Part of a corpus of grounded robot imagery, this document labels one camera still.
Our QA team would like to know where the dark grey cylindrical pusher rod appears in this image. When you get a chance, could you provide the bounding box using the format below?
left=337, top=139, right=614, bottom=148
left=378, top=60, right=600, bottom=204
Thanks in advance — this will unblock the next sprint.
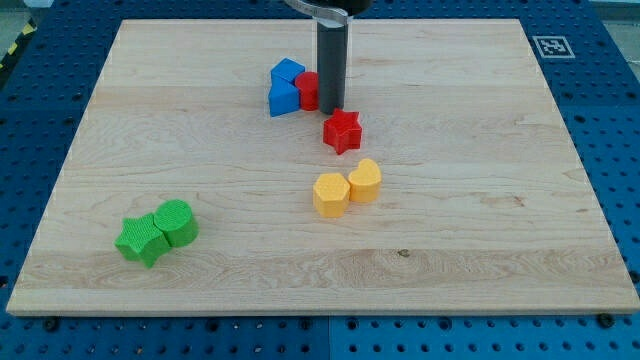
left=317, top=22, right=348, bottom=115

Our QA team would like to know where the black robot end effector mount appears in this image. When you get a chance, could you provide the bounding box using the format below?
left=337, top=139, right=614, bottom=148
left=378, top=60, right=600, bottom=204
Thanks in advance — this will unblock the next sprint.
left=327, top=0, right=373, bottom=16

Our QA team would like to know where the red star block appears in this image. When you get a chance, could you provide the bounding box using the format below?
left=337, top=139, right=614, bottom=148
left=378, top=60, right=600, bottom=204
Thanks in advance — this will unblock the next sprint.
left=323, top=108, right=363, bottom=155

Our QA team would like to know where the green star block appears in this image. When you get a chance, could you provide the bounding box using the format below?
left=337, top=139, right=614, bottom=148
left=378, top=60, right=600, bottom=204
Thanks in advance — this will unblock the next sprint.
left=114, top=213, right=171, bottom=268

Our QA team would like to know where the red cylinder block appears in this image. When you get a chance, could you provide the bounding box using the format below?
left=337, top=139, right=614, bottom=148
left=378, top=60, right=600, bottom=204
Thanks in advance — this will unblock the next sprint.
left=294, top=71, right=319, bottom=111

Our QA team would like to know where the blue cube block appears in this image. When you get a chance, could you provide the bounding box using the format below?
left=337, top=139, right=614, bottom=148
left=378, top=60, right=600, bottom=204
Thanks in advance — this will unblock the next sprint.
left=270, top=58, right=306, bottom=84

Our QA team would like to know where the blue triangle block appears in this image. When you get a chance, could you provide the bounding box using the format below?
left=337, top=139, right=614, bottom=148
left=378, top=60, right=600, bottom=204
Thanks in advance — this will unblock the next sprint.
left=268, top=77, right=300, bottom=117

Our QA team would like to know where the yellow heart block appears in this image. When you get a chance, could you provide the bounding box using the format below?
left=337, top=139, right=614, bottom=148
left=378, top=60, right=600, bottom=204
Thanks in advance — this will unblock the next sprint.
left=347, top=158, right=382, bottom=203

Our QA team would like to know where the yellow hexagon block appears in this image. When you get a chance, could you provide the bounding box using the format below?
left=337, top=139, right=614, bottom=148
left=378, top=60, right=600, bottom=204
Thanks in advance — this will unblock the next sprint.
left=313, top=173, right=350, bottom=218

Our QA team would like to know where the light wooden board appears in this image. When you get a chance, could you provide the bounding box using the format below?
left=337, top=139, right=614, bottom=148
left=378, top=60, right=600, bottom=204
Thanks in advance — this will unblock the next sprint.
left=7, top=19, right=639, bottom=317

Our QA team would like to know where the white fiducial marker tag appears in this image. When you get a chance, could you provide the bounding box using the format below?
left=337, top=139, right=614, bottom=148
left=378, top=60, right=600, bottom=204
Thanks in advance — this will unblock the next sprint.
left=533, top=35, right=575, bottom=59

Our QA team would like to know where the green cylinder block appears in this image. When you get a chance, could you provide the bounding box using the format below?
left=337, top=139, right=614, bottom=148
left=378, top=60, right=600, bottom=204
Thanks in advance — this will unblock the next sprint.
left=153, top=199, right=199, bottom=247

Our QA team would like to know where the silver cable tie strap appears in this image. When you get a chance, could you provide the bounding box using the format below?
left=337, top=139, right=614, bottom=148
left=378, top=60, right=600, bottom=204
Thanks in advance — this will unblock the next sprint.
left=284, top=0, right=349, bottom=27

